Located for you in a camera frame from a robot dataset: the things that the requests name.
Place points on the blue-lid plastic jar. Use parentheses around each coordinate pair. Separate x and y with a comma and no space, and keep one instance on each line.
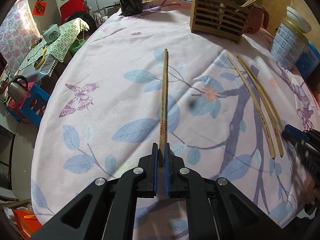
(308,60)

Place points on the yellow small pan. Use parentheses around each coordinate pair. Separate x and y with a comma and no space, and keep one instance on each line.
(39,62)

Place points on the white bowl with food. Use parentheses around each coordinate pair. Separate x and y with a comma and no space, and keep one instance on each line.
(297,20)

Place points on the red pot with lid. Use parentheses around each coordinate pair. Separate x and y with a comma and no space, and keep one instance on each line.
(258,18)

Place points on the green patterned side tablecloth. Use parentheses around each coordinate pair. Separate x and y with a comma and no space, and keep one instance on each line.
(59,48)

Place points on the green bucket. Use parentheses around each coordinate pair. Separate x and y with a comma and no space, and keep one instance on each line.
(77,44)

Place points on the pink floral tablecloth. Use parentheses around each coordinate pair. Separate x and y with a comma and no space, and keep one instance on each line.
(104,112)

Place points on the small red door poster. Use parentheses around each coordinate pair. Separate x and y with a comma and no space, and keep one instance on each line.
(39,8)

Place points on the floral curtain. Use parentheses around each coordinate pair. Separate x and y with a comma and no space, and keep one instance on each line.
(18,32)

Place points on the blue plastic stool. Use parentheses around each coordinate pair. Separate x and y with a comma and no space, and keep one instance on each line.
(32,109)

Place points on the small green rice cooker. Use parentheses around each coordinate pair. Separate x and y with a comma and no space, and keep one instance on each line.
(51,33)

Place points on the metal kettle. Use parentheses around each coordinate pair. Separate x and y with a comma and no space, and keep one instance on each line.
(18,89)

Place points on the wooden utensil holder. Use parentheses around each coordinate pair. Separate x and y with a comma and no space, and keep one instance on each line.
(223,18)

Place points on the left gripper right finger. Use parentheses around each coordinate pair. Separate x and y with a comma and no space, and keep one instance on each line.
(174,185)

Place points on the gold-lid tin can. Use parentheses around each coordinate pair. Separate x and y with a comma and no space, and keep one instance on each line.
(288,44)

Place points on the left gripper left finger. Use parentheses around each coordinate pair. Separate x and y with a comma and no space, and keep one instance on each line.
(147,187)

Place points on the red cloth on chair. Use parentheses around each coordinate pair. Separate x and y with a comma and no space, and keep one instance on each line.
(70,7)

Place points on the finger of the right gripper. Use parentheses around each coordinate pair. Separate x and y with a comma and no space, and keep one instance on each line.
(292,134)

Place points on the right hand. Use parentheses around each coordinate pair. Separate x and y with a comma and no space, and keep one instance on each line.
(304,187)

